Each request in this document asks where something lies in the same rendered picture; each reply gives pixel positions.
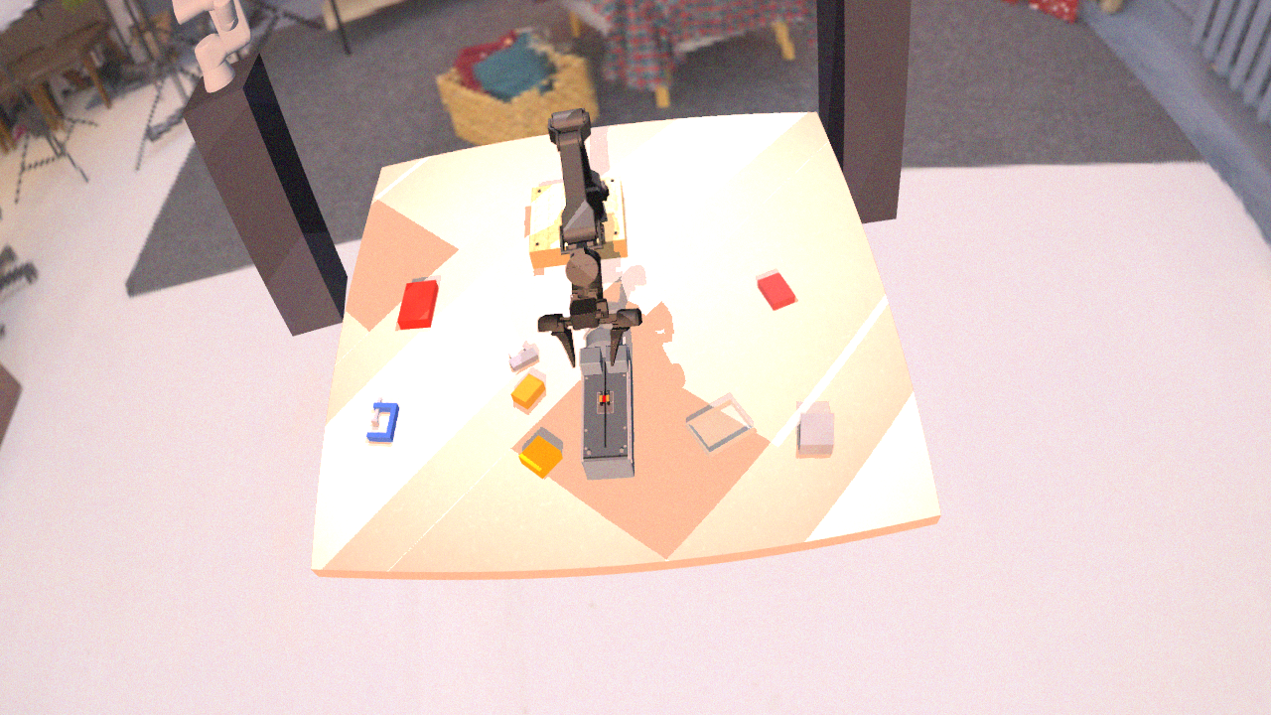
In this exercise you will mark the blue rectangular block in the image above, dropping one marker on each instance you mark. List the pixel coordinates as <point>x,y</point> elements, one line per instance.
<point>384,408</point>

